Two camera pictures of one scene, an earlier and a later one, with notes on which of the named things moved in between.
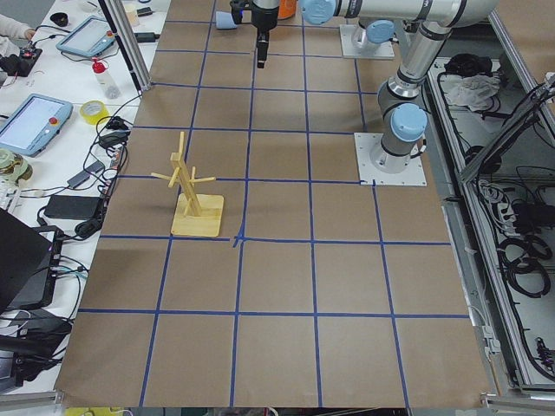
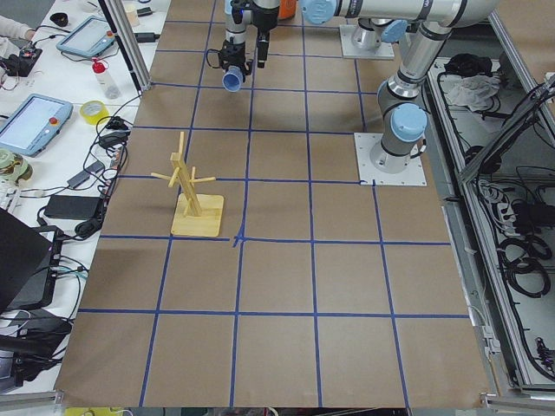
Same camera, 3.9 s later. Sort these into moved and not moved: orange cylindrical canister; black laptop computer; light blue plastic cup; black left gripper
Moved: light blue plastic cup
Not moved: black left gripper; black laptop computer; orange cylindrical canister
